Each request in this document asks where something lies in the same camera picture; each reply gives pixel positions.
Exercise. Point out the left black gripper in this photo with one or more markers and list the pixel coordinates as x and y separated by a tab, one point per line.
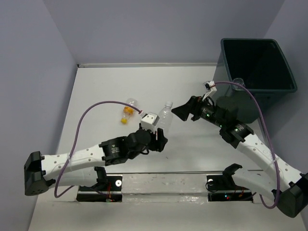
158	145

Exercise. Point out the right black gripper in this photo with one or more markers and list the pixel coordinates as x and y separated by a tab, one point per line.
193	106

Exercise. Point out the clear crushed bottle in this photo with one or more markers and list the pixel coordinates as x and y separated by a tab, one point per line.
165	118

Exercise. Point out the clear long bottle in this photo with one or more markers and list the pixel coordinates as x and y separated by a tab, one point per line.
239	81

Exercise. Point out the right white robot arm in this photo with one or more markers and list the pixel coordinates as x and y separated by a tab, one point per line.
284	184

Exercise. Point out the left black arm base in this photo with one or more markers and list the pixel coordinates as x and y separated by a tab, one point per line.
107	188

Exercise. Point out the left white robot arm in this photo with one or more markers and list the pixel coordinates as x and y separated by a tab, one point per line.
40	171

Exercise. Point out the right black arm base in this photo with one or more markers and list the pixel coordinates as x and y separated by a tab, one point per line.
221	187

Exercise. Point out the dark green plastic bin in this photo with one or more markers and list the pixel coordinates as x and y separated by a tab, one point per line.
264	69

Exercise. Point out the clear bottle orange label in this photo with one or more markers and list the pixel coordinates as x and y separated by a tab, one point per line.
128	111

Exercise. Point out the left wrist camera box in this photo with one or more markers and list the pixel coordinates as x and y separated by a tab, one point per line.
149	121

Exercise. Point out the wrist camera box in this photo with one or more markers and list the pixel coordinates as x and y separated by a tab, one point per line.
149	121
210	88

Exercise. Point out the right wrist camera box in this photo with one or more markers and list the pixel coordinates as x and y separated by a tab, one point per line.
210	88

